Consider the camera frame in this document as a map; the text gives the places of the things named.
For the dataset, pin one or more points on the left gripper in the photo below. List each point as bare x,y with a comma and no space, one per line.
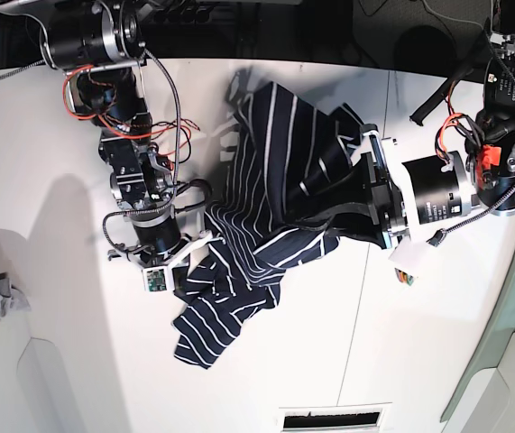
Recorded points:
348,207

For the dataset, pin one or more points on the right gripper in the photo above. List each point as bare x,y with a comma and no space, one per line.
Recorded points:
160,241

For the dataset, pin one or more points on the navy white striped t-shirt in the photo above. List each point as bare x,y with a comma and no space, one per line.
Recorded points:
266,221

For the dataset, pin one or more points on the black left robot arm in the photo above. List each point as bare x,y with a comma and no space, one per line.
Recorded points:
470,175

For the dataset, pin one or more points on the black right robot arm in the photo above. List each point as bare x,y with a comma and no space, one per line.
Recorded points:
98,44

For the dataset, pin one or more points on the white bin left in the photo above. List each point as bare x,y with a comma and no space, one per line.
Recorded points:
35,390

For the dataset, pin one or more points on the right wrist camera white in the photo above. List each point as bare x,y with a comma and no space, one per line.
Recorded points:
154,279

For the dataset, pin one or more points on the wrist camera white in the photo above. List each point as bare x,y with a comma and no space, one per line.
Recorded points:
154,279
410,259

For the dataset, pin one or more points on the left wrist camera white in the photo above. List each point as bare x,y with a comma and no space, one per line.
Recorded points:
410,259

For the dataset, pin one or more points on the white cables background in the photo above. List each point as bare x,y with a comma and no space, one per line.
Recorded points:
473,13

